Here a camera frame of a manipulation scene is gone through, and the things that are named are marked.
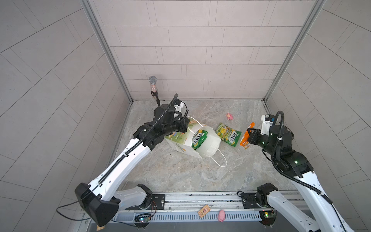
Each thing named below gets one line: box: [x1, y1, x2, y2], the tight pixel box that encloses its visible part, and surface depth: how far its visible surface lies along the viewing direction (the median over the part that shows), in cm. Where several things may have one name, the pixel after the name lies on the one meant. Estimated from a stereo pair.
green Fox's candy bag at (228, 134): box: [214, 122, 243, 148], surface depth 96 cm
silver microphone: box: [148, 75, 158, 93], surface depth 88 cm
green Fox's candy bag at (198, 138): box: [191, 129, 209, 151], surface depth 88 cm
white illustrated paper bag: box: [164, 116, 228, 168], surface depth 82 cm
